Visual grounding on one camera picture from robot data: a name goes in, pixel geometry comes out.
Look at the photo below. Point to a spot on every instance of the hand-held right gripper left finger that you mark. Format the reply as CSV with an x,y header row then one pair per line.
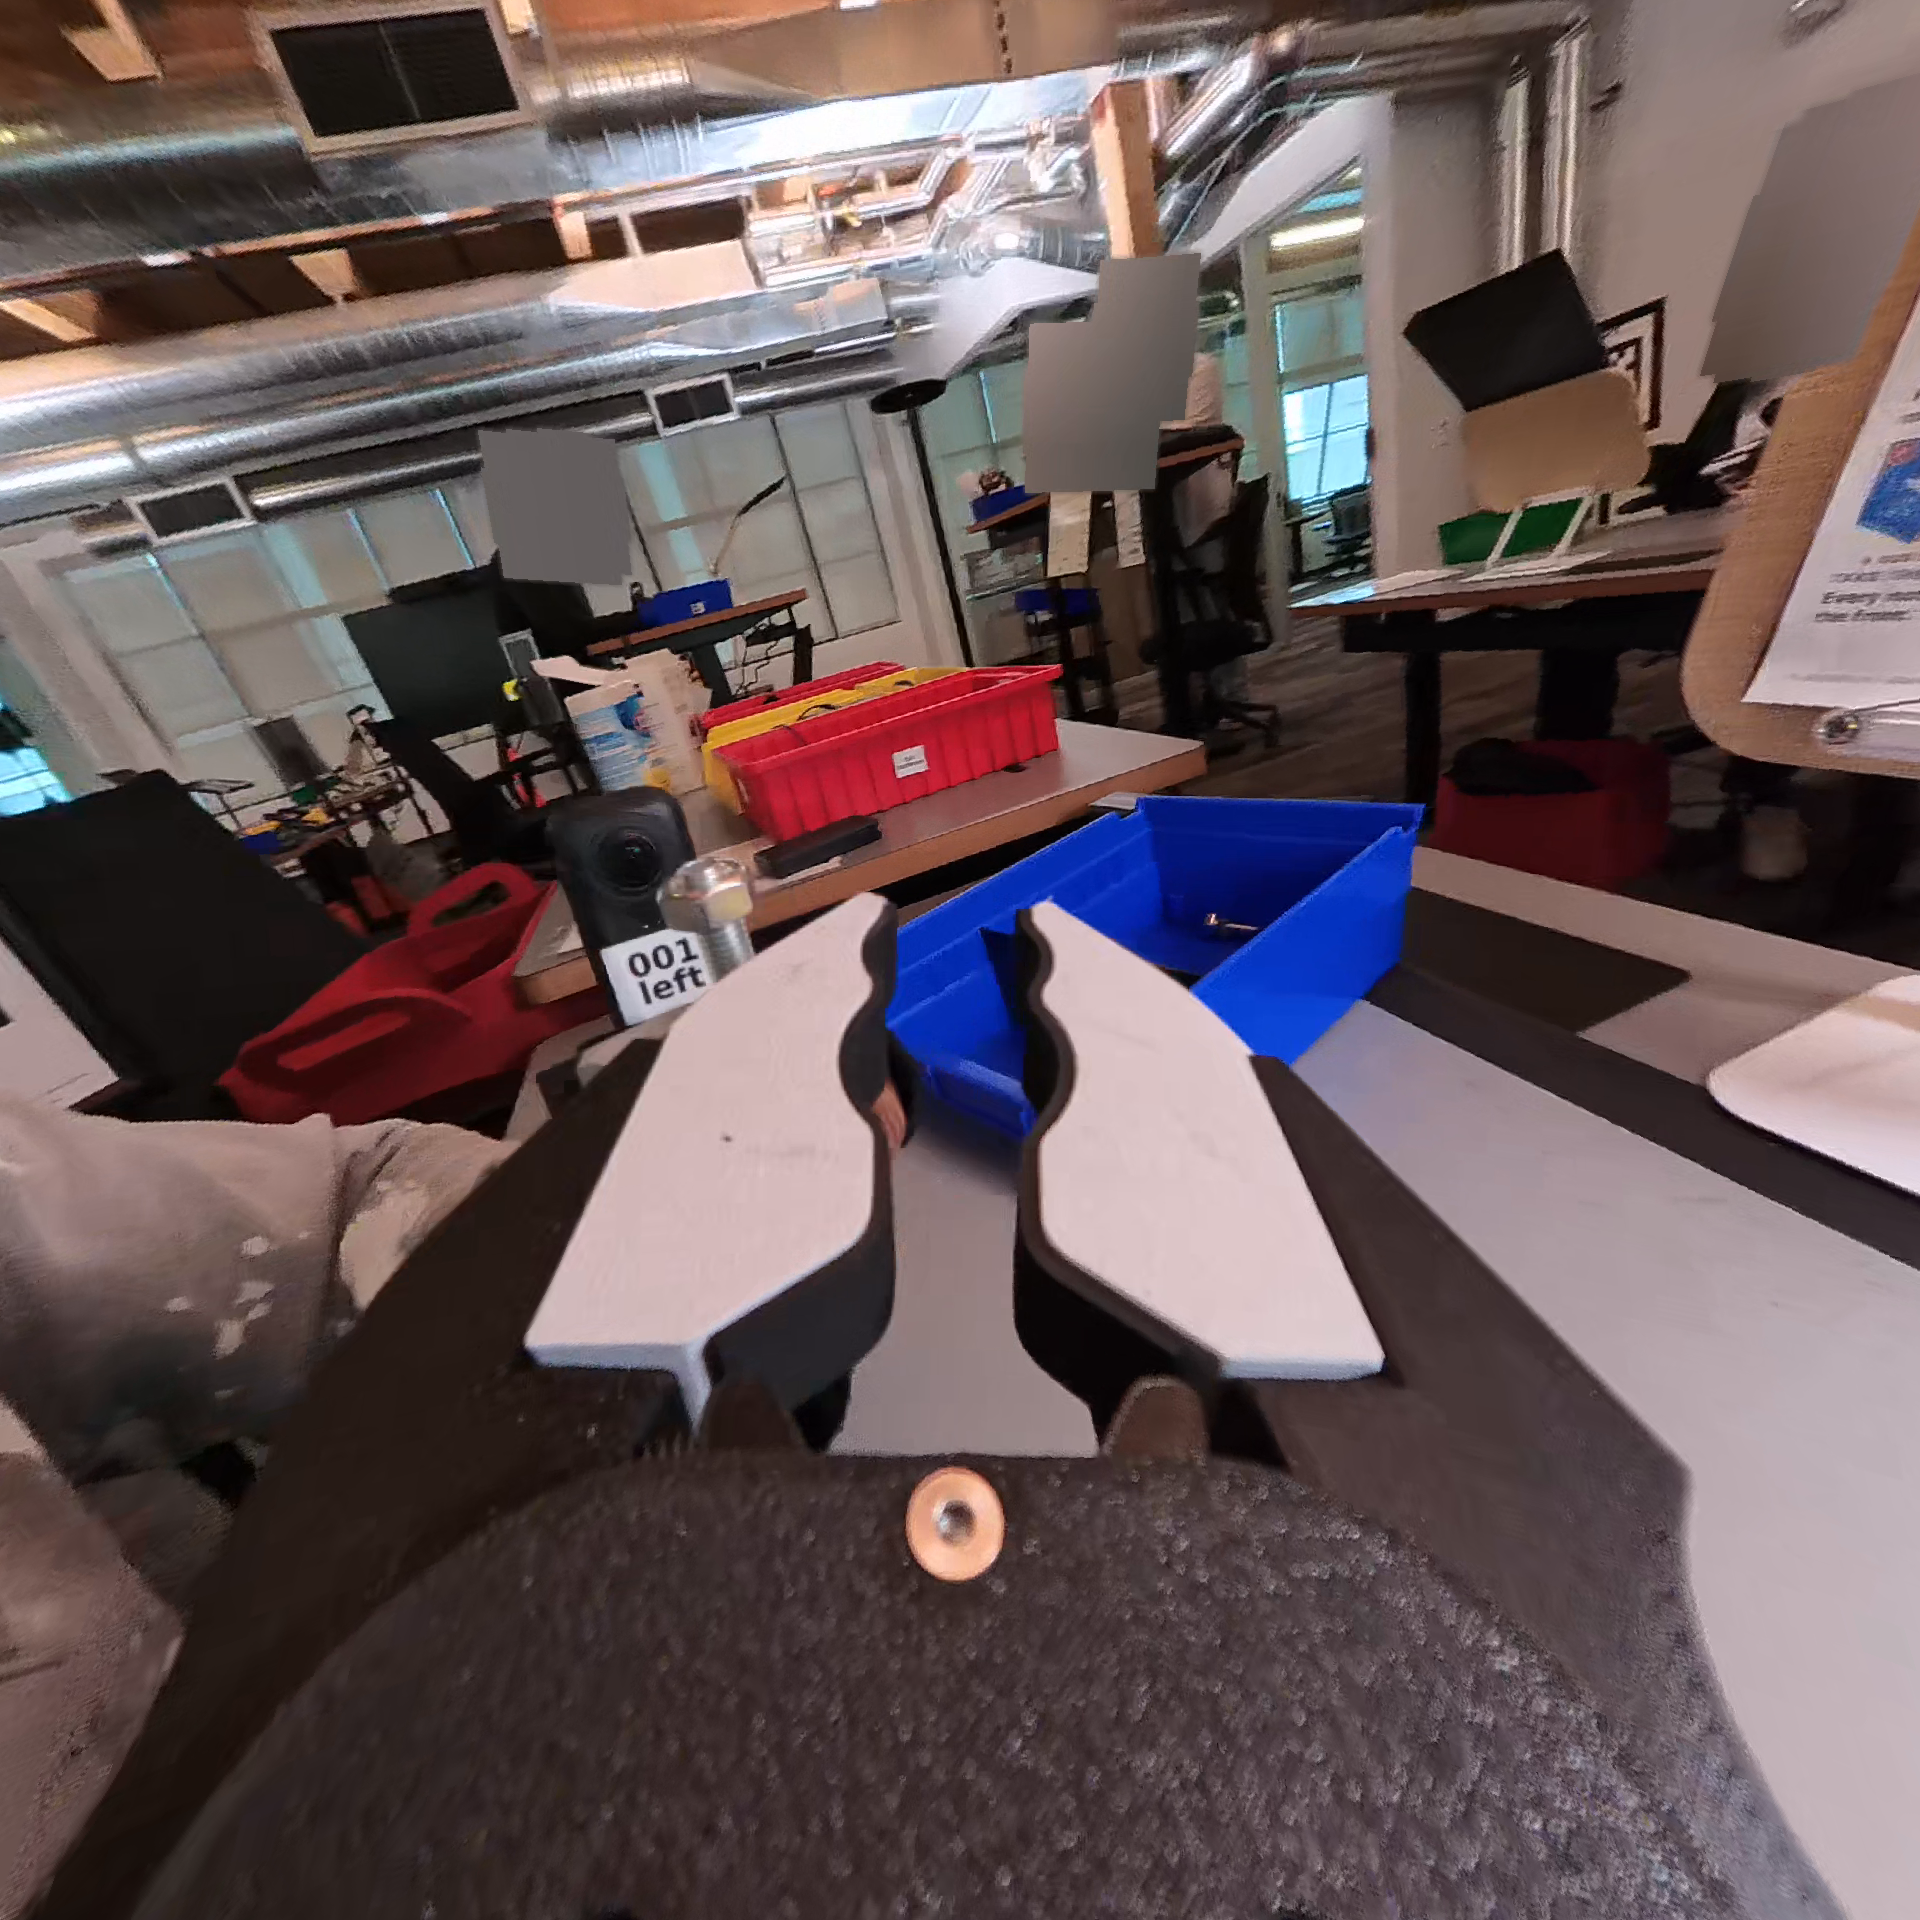
x,y
721,1198

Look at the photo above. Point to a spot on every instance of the white board stand frame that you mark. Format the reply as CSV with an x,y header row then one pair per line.
x,y
1837,729

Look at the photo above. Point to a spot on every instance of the black rectangular block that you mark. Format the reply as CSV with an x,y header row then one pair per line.
x,y
817,845

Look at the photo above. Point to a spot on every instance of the blue plastic storage bin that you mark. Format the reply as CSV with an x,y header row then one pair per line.
x,y
1305,961

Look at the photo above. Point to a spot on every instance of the white cardboard carton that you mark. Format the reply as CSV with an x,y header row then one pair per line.
x,y
674,705

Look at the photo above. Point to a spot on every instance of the ceiling air vent grille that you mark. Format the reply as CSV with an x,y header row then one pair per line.
x,y
695,405

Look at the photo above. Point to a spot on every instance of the grey desk with wood edge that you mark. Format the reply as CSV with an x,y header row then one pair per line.
x,y
1080,770

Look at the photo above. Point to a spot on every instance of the black office chair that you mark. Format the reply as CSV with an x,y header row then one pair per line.
x,y
1224,597
453,794

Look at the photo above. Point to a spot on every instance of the dark green board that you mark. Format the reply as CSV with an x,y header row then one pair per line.
x,y
418,660

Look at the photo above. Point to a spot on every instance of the small blue bin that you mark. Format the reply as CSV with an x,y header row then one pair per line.
x,y
687,600

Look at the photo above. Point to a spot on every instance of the wall marker frame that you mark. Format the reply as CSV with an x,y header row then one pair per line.
x,y
1634,361

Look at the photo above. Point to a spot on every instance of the printed instruction sheet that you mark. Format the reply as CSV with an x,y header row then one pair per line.
x,y
1861,597

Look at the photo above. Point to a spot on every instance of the person's left forearm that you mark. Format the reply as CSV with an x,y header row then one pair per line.
x,y
227,1275

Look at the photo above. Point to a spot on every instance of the small green bin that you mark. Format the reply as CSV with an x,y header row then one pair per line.
x,y
1477,537

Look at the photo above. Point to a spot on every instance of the black light flag panel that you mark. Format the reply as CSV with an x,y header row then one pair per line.
x,y
1507,329

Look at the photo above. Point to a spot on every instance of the wooden-topped work desk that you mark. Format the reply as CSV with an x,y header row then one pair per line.
x,y
1499,585

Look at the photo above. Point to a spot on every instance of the red labelled plastic tray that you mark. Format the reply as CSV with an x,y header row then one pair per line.
x,y
810,781

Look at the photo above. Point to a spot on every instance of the beige rounded board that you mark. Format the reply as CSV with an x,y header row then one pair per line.
x,y
1558,443

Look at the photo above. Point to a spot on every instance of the wooden support post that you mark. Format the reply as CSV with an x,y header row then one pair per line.
x,y
1126,164

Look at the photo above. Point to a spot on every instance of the wooden-edged white board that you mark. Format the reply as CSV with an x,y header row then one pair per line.
x,y
1743,644

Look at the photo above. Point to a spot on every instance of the silver ceiling duct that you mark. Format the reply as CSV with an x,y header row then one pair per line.
x,y
376,368

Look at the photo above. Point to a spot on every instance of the person's left hand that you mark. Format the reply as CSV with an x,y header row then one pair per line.
x,y
896,1116

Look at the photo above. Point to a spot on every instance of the black floor lamp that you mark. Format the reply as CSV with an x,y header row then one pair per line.
x,y
910,395

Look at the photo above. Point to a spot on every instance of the tall standing desk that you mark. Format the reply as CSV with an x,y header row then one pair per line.
x,y
1201,443

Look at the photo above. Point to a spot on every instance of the yellow plastic tray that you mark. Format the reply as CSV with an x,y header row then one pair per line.
x,y
721,770

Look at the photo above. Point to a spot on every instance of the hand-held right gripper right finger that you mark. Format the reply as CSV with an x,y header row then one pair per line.
x,y
1187,1198

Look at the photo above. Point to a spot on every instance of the person's grey patterned sweatshirt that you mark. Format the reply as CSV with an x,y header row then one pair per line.
x,y
76,1650

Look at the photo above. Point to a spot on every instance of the red fabric bag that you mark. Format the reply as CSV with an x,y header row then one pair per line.
x,y
1593,832

